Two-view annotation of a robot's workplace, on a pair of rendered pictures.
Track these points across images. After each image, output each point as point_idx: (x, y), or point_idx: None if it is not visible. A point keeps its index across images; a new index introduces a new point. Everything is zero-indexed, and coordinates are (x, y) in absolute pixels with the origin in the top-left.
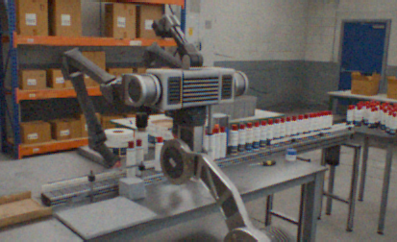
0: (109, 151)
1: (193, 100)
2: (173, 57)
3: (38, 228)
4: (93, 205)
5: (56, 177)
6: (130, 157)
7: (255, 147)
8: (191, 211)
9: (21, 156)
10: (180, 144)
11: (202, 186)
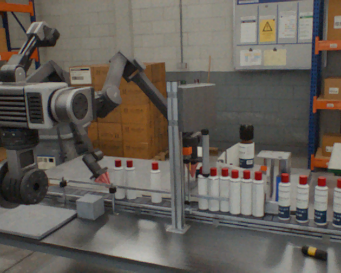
0: (91, 163)
1: None
2: (112, 68)
3: None
4: (48, 208)
5: (113, 180)
6: (113, 175)
7: (333, 221)
8: (77, 251)
9: (321, 167)
10: None
11: (155, 236)
